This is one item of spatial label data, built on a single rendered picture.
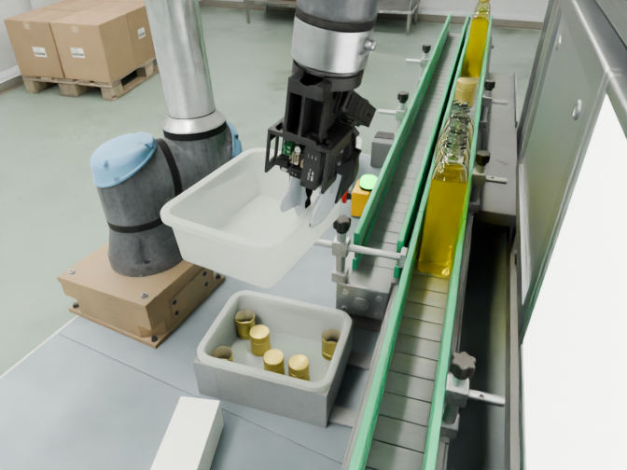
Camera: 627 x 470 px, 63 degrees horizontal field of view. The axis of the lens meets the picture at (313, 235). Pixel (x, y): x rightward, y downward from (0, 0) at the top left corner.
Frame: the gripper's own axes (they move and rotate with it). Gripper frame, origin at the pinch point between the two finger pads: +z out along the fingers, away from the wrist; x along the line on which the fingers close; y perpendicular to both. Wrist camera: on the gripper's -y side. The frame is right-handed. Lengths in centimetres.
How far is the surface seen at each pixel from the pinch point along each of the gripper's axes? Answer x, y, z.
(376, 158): -12, -80, 35
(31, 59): -330, -222, 135
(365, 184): -8, -54, 28
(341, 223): 0.2, -13.3, 10.1
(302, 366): 2.7, 0.3, 29.3
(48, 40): -312, -227, 117
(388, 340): 14.3, 3.1, 12.3
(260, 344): -6.2, -2.1, 32.2
